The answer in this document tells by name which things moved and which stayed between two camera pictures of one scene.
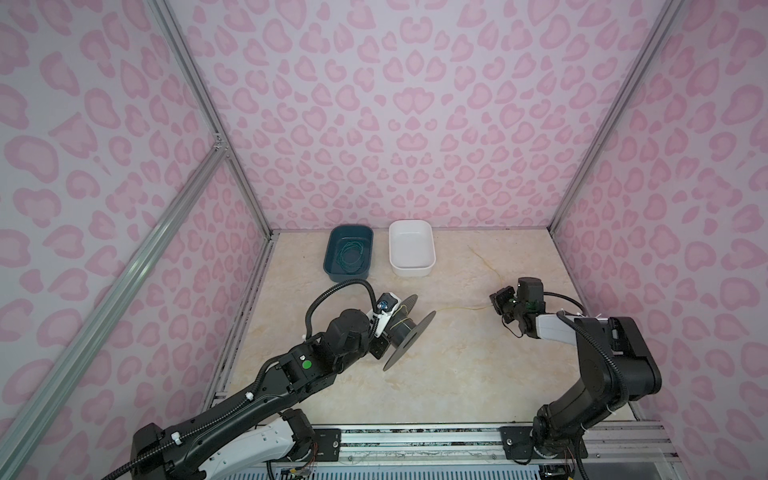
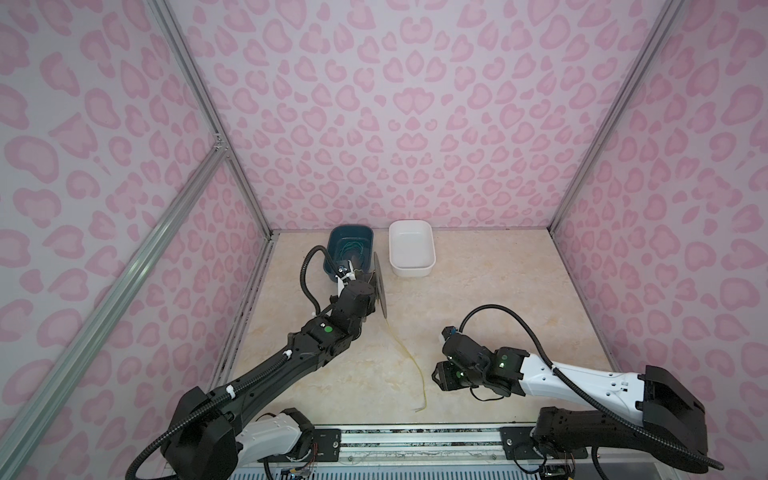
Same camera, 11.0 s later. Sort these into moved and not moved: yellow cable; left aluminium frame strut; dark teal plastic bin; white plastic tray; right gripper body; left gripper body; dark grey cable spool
Moved: left gripper body; dark grey cable spool; yellow cable; right gripper body
Not moved: dark teal plastic bin; white plastic tray; left aluminium frame strut
